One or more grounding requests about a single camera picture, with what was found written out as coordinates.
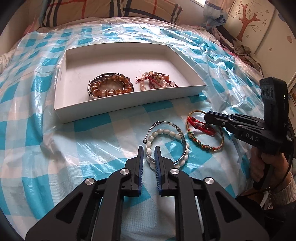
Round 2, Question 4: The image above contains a red braided cord bracelet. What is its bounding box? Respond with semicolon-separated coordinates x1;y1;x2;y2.
186;116;217;137

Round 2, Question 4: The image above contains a white bead bracelet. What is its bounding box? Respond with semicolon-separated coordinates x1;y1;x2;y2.
145;128;191;170

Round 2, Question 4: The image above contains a multicolour thread bracelet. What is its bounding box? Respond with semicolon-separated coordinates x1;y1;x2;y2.
186;109;225;153

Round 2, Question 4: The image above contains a thin silver bangle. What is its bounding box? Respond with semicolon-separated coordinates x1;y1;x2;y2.
142;120;190;169

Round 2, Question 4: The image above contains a pink bead bracelet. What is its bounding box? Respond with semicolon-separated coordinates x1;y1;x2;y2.
136;70;176;91

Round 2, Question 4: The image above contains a wide silver cuff bangle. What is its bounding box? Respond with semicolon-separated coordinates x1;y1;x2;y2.
87;80;102;98

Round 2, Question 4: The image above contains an amber bead bracelet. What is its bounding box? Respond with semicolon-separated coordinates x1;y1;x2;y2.
89;73;134;98

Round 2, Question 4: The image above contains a right knit sleeve forearm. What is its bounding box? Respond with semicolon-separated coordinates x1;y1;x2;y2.
269;172;295;208

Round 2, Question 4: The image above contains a person's right hand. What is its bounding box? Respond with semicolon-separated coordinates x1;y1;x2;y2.
250;147;292;193

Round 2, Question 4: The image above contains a pile of dark clothes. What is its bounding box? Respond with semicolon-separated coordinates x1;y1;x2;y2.
208;26;262;73

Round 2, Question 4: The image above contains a blue checkered plastic sheet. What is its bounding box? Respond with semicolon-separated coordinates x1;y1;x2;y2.
1;18;263;237

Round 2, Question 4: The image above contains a blue patterned curtain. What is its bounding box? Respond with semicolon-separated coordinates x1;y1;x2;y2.
203;0;234;30

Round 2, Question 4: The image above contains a tree decorated headboard panel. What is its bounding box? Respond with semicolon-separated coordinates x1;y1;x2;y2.
224;1;295;82

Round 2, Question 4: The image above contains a white cardboard tray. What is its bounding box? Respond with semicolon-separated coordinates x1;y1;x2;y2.
54;42;205;123

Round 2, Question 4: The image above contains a plaid pillow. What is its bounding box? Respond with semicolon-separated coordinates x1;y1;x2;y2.
39;0;183;27

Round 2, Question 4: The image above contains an orange stone red cord bracelet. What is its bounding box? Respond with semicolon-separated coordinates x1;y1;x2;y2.
135;71;179;90

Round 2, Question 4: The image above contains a black bangle bracelet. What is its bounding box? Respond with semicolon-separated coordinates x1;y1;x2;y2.
87;72;135;93

